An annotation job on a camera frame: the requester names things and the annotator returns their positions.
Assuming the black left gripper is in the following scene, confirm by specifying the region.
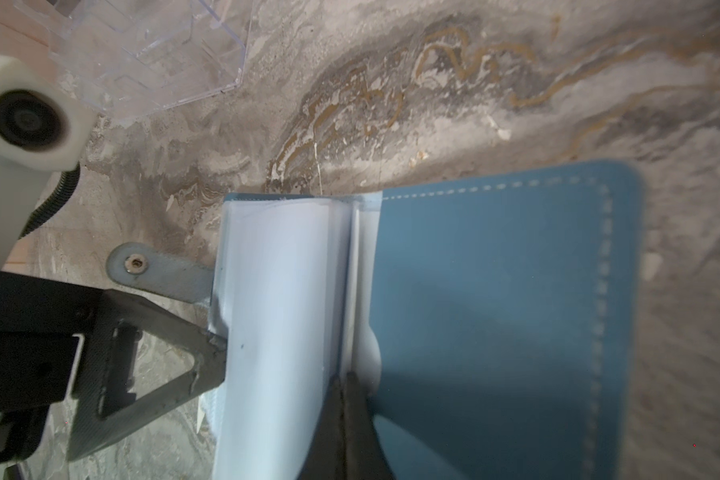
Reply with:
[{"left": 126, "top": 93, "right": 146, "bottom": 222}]
[{"left": 0, "top": 271, "right": 226, "bottom": 464}]

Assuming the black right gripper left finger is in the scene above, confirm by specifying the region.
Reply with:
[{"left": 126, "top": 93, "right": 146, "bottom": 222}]
[{"left": 297, "top": 376, "right": 345, "bottom": 480}]

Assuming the clear acrylic card stand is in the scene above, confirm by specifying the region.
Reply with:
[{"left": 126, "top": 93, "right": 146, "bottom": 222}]
[{"left": 14, "top": 0, "right": 254, "bottom": 119}]

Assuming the left black corrugated cable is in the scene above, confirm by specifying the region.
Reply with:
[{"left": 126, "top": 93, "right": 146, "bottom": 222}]
[{"left": 19, "top": 163, "right": 82, "bottom": 240}]

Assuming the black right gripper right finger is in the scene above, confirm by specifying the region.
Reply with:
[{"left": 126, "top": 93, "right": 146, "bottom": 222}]
[{"left": 343, "top": 372, "right": 395, "bottom": 480}]

